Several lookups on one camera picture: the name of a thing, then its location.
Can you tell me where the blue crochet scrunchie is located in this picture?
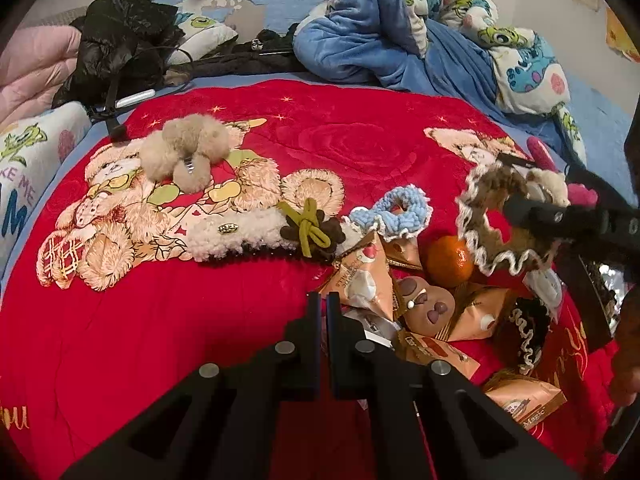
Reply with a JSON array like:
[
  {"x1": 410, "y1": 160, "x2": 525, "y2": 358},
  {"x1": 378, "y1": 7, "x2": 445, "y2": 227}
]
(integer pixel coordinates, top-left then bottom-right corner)
[{"x1": 348, "y1": 186, "x2": 435, "y2": 242}]

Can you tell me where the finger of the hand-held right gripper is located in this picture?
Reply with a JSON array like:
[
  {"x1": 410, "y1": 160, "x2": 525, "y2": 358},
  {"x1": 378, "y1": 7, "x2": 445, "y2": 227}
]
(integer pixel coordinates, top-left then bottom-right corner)
[
  {"x1": 497, "y1": 152, "x2": 640, "y2": 218},
  {"x1": 502, "y1": 194, "x2": 640, "y2": 261}
]

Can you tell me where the blue cartoon print duvet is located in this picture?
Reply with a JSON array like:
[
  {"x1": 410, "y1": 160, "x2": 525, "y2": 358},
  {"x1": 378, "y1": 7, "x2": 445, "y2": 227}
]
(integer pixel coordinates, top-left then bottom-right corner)
[{"x1": 292, "y1": 0, "x2": 588, "y2": 166}]

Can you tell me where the brown bear face clip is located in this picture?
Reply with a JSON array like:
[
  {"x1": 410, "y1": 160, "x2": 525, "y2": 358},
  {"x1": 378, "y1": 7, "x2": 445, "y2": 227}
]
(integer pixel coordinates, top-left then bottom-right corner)
[{"x1": 396, "y1": 275, "x2": 457, "y2": 339}]

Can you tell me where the black puffer jacket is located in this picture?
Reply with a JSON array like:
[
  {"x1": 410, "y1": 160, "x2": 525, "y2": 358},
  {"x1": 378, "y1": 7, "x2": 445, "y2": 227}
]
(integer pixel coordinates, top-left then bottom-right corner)
[{"x1": 52, "y1": 0, "x2": 187, "y2": 108}]

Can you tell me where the black knit garment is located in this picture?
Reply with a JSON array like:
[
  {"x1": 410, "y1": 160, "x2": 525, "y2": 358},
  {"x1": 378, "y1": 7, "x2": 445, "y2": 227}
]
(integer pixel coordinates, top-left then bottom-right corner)
[{"x1": 192, "y1": 29, "x2": 303, "y2": 78}]

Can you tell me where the olive green knotted hair tie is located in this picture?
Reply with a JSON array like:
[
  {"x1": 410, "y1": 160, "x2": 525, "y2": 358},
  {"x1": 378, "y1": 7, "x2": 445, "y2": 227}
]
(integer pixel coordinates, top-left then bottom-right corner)
[{"x1": 276, "y1": 198, "x2": 332, "y2": 262}]

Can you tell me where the red bear print blanket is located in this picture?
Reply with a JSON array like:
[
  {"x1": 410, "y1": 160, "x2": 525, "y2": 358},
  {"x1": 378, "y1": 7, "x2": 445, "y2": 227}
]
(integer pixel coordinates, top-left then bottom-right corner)
[{"x1": 0, "y1": 79, "x2": 626, "y2": 480}]

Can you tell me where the brown scrunchie with white trim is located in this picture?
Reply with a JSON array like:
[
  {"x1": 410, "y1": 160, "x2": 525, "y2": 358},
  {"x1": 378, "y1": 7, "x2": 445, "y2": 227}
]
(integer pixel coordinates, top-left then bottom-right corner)
[{"x1": 456, "y1": 164, "x2": 567, "y2": 277}]

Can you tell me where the blue bed sheet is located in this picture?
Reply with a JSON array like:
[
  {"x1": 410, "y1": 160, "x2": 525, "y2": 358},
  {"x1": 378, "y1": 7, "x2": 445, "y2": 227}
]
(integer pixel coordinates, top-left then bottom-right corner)
[{"x1": 50, "y1": 0, "x2": 640, "y2": 201}]

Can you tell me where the tangerine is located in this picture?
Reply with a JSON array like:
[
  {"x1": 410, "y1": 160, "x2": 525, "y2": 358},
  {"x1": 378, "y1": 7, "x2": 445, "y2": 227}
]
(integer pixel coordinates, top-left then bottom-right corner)
[{"x1": 424, "y1": 235, "x2": 475, "y2": 289}]

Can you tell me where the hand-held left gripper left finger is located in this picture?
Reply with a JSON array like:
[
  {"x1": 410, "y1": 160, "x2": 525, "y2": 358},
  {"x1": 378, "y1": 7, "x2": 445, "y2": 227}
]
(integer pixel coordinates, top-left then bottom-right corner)
[{"x1": 60, "y1": 291, "x2": 323, "y2": 480}]

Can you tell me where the pink quilt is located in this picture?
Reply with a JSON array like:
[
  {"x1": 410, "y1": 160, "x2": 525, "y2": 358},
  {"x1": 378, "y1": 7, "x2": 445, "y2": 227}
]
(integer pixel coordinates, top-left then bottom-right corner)
[{"x1": 0, "y1": 25, "x2": 83, "y2": 131}]

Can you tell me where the dark brown scrunchie white trim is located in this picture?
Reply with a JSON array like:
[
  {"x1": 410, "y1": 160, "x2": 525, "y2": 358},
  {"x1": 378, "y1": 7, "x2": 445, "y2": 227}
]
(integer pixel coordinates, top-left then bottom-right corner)
[{"x1": 501, "y1": 296, "x2": 552, "y2": 377}]

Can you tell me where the yellow wall sticker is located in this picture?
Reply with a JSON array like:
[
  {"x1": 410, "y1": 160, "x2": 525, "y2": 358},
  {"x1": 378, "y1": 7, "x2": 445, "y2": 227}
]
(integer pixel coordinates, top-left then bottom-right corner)
[{"x1": 605, "y1": 6, "x2": 640, "y2": 64}]

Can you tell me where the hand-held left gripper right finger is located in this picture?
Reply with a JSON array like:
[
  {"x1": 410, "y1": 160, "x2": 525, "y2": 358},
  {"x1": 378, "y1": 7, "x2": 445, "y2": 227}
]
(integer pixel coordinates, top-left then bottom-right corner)
[{"x1": 327, "y1": 291, "x2": 581, "y2": 480}]

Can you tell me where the dark brown hair bow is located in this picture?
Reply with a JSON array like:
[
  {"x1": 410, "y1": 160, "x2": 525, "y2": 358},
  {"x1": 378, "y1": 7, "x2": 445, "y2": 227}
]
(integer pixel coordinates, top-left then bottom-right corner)
[{"x1": 279, "y1": 217, "x2": 347, "y2": 261}]

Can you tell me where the pink plush toy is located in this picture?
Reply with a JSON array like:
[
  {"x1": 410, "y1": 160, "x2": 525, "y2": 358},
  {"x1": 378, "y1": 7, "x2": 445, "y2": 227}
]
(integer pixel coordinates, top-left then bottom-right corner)
[{"x1": 526, "y1": 134, "x2": 600, "y2": 207}]

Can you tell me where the cream plush toy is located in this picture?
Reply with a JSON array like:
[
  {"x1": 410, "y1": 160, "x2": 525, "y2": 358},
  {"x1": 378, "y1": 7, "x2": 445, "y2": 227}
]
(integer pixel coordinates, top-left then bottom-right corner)
[{"x1": 524, "y1": 166, "x2": 572, "y2": 207}]

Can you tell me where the small cartoon print pillow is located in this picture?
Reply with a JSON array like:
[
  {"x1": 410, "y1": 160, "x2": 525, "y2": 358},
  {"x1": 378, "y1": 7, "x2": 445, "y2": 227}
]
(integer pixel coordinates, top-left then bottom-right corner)
[{"x1": 170, "y1": 0, "x2": 239, "y2": 66}]

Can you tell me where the white fluffy hair clip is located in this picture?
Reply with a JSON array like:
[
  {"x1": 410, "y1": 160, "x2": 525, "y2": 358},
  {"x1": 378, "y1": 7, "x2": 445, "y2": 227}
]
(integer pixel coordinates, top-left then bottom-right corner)
[{"x1": 186, "y1": 206, "x2": 348, "y2": 267}]

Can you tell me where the black white selfie stick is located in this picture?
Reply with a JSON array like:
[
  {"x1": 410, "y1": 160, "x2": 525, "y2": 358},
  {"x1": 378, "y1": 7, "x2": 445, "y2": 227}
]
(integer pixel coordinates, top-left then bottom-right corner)
[{"x1": 89, "y1": 87, "x2": 157, "y2": 142}]

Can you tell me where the triangular orange snack packet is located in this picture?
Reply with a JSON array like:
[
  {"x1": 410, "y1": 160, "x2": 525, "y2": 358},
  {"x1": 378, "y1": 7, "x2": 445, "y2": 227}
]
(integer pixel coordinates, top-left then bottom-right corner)
[
  {"x1": 446, "y1": 284, "x2": 518, "y2": 345},
  {"x1": 319, "y1": 230, "x2": 398, "y2": 322},
  {"x1": 384, "y1": 236, "x2": 425, "y2": 271}
]

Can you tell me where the large cartoon print pillow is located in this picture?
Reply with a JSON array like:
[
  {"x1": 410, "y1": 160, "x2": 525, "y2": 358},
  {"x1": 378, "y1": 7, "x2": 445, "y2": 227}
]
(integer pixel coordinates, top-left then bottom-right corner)
[{"x1": 0, "y1": 101, "x2": 93, "y2": 281}]

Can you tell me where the person's right hand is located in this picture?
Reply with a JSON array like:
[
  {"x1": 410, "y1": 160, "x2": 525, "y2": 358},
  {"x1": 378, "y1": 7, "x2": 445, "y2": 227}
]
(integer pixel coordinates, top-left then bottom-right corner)
[{"x1": 609, "y1": 305, "x2": 640, "y2": 408}]

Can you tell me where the beige fluffy hair claw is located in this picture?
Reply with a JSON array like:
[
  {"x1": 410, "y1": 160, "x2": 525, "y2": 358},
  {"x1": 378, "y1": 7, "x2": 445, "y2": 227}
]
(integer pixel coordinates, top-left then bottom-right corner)
[{"x1": 139, "y1": 114, "x2": 242, "y2": 196}]

